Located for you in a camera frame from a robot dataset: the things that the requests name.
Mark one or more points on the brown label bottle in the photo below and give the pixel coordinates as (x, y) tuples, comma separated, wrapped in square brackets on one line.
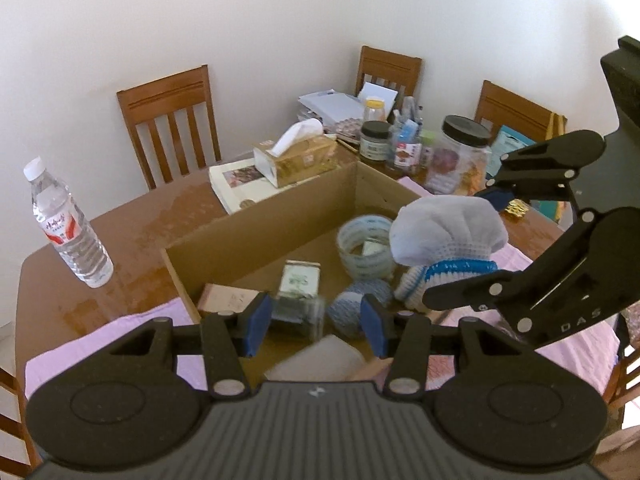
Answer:
[(407, 155)]

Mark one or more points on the white glove blue stripe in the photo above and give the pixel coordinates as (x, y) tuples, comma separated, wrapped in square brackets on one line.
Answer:
[(445, 230)]

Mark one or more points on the white magazine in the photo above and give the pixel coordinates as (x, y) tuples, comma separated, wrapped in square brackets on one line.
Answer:
[(235, 180)]

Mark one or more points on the green lid bottle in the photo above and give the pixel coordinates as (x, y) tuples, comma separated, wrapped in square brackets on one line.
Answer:
[(428, 147)]

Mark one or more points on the wooden desktop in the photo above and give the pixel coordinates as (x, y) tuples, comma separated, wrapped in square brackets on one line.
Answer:
[(125, 240)]

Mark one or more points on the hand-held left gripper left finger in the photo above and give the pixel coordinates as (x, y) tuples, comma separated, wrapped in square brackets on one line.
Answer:
[(257, 322)]

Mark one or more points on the clear tape roll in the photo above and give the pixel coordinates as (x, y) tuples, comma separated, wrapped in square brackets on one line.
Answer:
[(365, 265)]

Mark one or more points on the small black lid jar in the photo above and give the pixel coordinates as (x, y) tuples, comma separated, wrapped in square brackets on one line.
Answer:
[(375, 140)]

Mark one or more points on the yellow paper bag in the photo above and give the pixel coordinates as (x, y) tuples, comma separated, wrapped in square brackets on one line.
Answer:
[(557, 125)]

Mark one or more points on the pink tablecloth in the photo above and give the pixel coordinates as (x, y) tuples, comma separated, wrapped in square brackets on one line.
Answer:
[(100, 350)]

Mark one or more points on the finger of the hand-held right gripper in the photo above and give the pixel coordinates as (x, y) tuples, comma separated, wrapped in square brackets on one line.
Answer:
[(495, 196), (475, 290)]

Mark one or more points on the teal packet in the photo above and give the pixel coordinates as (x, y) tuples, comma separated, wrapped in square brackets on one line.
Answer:
[(510, 140)]

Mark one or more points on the clear water bottle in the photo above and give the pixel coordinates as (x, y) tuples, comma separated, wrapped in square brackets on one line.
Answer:
[(70, 240)]

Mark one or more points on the stack of papers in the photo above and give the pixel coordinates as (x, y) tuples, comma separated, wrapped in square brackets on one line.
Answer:
[(330, 105)]

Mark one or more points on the large black lid jar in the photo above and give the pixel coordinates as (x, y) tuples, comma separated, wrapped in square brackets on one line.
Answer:
[(460, 160)]

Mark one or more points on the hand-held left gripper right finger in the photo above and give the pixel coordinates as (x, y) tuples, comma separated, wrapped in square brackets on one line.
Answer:
[(375, 325)]

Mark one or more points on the tissue box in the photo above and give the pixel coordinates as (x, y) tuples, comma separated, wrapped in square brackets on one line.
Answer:
[(300, 160)]

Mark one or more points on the pink white carton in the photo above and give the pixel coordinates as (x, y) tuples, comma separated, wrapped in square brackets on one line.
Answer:
[(227, 300)]

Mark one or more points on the gold foil ornament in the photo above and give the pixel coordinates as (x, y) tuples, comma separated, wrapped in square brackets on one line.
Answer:
[(517, 208)]

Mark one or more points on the yellow lid jar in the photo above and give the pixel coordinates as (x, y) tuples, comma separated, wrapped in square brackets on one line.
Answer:
[(375, 110)]

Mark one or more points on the white envelope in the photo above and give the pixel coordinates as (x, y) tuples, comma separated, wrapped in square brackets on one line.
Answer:
[(377, 94)]

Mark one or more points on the cardboard box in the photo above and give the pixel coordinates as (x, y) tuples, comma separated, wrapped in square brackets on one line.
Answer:
[(280, 210)]

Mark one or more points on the clear compartment box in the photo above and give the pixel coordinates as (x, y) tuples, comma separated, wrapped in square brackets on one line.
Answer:
[(345, 130)]

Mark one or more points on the wooden chair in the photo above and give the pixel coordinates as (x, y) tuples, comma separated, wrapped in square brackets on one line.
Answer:
[(15, 410), (170, 125), (520, 110), (387, 67), (622, 375)]

